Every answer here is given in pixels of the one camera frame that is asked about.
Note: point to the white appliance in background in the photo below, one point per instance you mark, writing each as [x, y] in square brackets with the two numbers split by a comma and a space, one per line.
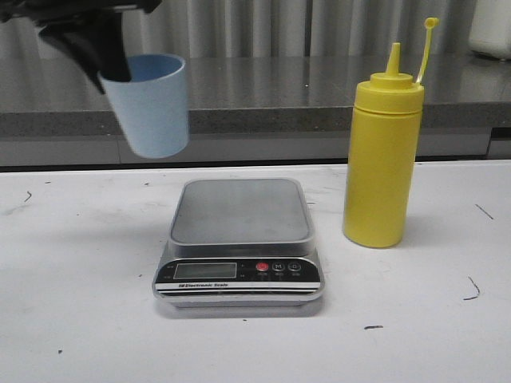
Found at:
[490, 29]

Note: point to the yellow squeeze bottle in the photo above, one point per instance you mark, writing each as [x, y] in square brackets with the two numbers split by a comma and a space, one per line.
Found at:
[385, 127]

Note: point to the black gripper top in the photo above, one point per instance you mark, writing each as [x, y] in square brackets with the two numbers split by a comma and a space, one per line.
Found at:
[95, 45]

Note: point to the silver electronic kitchen scale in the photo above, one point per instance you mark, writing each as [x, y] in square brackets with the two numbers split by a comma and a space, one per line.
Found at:
[240, 243]

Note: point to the light blue plastic cup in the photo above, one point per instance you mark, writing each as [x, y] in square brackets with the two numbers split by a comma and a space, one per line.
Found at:
[152, 108]

